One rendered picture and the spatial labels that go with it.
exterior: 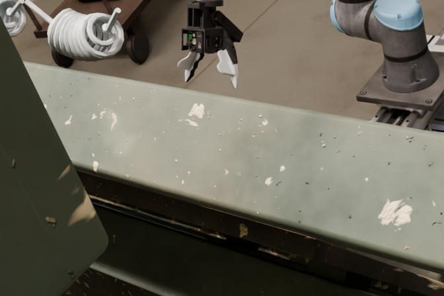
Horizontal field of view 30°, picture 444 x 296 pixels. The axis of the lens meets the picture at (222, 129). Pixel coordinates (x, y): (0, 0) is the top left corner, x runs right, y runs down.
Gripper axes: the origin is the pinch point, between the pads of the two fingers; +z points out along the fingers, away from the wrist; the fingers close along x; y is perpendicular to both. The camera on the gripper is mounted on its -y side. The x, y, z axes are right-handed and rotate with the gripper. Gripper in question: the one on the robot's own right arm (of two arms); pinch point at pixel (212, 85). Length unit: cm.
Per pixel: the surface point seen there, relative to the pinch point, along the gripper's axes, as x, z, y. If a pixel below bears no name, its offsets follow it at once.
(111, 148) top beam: 64, -12, 93
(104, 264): 47, 9, 79
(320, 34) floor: -132, 15, -256
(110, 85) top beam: 61, -17, 90
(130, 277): 52, 9, 79
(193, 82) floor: -182, 42, -203
